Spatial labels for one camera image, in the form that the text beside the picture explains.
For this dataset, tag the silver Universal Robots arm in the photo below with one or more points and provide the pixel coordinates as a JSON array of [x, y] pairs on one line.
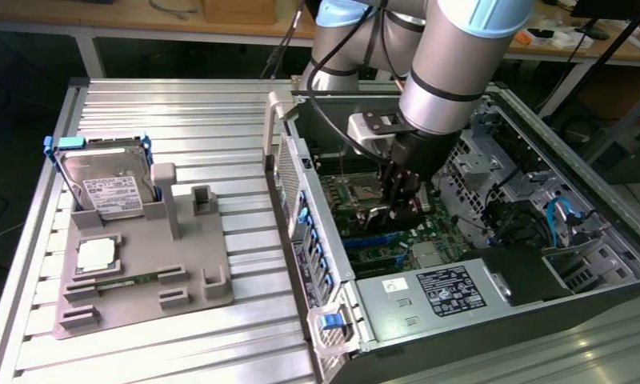
[[459, 60]]

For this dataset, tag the green RAM stick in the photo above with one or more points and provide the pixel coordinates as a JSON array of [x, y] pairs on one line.
[[125, 279]]

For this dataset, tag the blue case latch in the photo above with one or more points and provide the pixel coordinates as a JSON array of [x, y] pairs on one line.
[[330, 322]]

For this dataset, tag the grey power supply unit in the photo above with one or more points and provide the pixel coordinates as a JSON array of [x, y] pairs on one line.
[[400, 304]]

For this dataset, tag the grey parts rack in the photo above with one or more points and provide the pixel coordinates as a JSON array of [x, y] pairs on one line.
[[139, 304]]

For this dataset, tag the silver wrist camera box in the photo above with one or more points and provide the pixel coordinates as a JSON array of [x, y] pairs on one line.
[[368, 132]]

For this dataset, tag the plain wooden desk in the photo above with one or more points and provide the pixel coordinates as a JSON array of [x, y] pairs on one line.
[[139, 20]]

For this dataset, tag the hard disk with blue bracket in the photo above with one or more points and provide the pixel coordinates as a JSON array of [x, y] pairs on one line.
[[101, 176]]

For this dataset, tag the open black PC case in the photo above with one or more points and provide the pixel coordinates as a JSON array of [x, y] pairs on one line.
[[459, 320]]

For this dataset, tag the blue expansion slot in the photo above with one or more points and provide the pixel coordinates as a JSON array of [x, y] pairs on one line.
[[368, 241]]

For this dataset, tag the wooden desk with clutter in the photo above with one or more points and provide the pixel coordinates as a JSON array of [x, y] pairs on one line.
[[555, 48]]

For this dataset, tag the metal disk bay cage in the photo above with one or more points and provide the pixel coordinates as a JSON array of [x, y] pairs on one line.
[[480, 164]]

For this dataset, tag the green motherboard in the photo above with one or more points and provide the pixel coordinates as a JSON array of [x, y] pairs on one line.
[[432, 236]]

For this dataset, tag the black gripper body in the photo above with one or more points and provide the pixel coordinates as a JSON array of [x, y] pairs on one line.
[[424, 152]]

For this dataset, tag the CPU socket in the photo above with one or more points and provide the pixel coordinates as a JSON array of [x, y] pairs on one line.
[[363, 190]]

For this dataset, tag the silver CPU chip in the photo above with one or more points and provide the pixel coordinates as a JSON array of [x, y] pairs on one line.
[[99, 256]]

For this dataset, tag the black slanted pole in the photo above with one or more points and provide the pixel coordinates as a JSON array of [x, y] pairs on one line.
[[614, 48]]

